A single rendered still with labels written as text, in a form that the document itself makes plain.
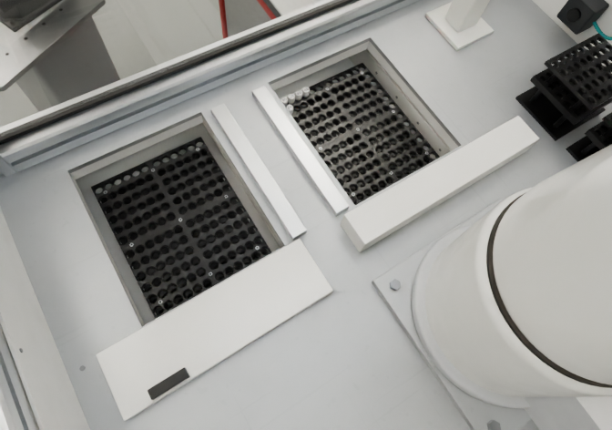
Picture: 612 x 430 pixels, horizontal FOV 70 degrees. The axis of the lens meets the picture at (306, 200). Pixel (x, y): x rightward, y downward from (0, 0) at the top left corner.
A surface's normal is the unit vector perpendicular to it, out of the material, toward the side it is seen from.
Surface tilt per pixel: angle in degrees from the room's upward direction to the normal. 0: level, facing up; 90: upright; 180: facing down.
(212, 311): 0
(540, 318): 75
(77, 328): 0
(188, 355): 0
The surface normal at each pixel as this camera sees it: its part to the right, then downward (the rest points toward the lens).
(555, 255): -0.88, 0.23
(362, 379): 0.08, -0.40
